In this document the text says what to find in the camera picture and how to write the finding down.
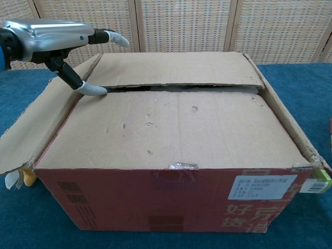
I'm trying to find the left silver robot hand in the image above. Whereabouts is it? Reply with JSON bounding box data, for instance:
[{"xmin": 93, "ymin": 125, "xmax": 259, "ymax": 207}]
[{"xmin": 0, "ymin": 21, "xmax": 130, "ymax": 96}]

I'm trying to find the red cardboard shipping box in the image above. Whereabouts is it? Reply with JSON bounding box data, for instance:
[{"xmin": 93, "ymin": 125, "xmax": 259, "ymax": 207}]
[{"xmin": 0, "ymin": 50, "xmax": 332, "ymax": 236}]

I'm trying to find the green and red snack box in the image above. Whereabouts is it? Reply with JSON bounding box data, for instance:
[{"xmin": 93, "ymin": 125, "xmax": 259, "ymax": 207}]
[{"xmin": 300, "ymin": 167, "xmax": 332, "ymax": 194}]

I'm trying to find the woven folding screen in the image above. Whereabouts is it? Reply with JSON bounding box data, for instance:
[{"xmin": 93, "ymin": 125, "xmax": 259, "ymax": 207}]
[{"xmin": 0, "ymin": 0, "xmax": 332, "ymax": 71}]

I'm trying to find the yellow plush toy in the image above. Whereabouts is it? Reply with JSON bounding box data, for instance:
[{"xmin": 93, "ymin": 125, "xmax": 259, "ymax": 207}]
[{"xmin": 4, "ymin": 167, "xmax": 36, "ymax": 192}]

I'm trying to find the blue table cloth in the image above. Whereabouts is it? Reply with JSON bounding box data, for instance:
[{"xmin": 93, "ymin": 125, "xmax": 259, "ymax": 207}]
[{"xmin": 0, "ymin": 63, "xmax": 332, "ymax": 249}]

